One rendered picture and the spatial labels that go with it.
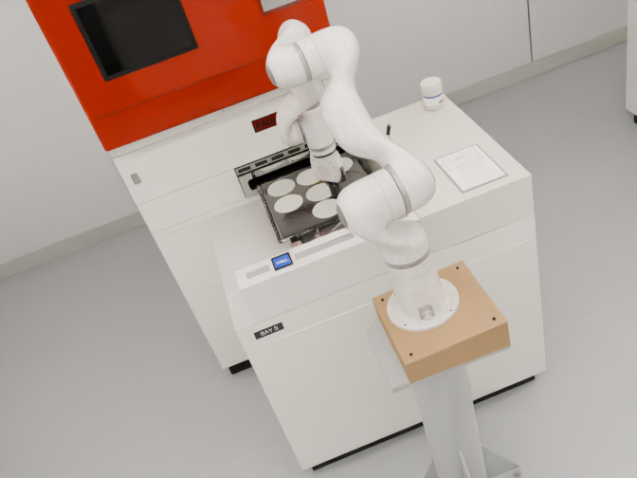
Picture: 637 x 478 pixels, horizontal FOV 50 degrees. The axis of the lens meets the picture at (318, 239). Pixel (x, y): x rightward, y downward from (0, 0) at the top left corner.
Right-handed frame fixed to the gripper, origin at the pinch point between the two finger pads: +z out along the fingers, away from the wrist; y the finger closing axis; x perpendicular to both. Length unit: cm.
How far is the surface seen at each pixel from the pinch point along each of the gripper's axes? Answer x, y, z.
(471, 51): 211, -47, 61
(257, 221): -11.5, -28.6, 10.1
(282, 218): -15.7, -11.5, 2.1
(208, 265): -20, -54, 30
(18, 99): 27, -211, -5
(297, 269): -39.9, 12.2, -3.1
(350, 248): -27.8, 22.9, -3.1
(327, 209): -7.6, 1.1, 2.1
